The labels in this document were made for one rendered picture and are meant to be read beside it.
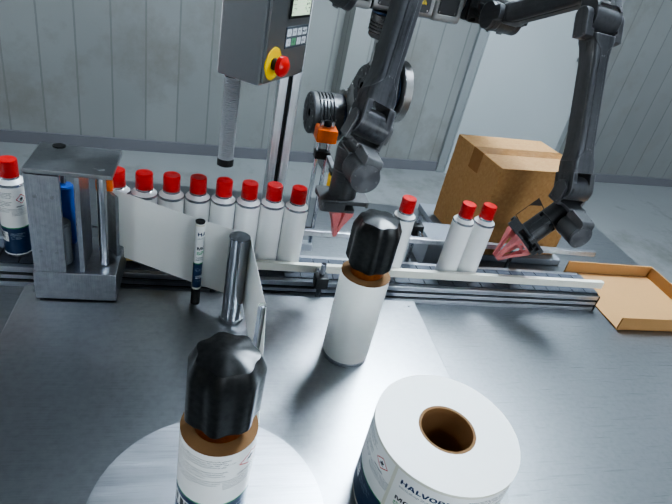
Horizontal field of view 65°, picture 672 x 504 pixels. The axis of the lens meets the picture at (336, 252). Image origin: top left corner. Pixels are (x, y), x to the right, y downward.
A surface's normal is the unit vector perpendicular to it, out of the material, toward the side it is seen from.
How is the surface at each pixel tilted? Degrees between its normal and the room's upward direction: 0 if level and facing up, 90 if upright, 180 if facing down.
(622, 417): 0
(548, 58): 90
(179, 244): 90
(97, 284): 90
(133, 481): 0
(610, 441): 0
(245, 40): 90
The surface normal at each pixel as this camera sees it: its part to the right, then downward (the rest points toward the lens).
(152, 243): -0.31, 0.45
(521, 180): 0.29, 0.55
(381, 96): 0.47, 0.11
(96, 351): 0.19, -0.84
